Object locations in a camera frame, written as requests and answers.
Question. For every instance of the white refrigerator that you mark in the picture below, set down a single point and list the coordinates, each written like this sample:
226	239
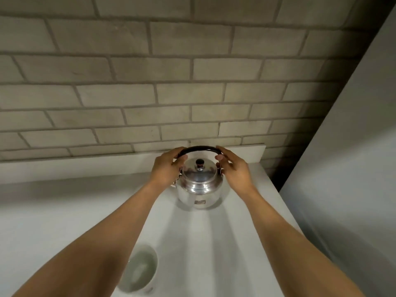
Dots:
349	170

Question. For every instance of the person's right forearm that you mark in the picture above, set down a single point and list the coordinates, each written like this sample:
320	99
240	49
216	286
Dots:
287	244

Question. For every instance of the person's left hand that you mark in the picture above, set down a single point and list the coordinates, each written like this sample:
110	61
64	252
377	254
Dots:
164	171

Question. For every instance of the person's right hand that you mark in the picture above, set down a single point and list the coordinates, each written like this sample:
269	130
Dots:
238	174

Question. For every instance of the person's left forearm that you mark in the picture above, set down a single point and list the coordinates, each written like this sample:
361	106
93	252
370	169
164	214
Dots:
102	241

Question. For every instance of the person's left thumb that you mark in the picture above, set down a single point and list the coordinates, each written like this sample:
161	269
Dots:
181	161

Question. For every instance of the silver kettle lid black knob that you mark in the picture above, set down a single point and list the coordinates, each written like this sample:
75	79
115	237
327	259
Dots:
199	173

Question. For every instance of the white cup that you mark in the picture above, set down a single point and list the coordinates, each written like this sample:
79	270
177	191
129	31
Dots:
140	272

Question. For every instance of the person's right thumb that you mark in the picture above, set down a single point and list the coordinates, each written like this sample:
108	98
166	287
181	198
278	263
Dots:
221	162

